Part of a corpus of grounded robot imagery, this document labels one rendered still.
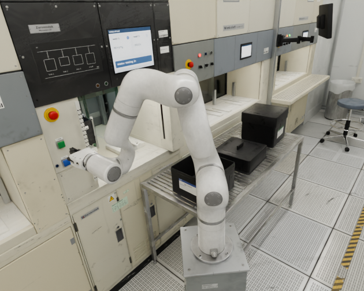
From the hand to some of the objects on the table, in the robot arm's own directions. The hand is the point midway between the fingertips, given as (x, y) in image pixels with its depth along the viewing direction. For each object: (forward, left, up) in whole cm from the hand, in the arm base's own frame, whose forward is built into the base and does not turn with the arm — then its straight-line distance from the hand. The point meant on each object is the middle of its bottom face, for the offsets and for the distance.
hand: (73, 151), depth 116 cm
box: (+88, -121, -44) cm, 156 cm away
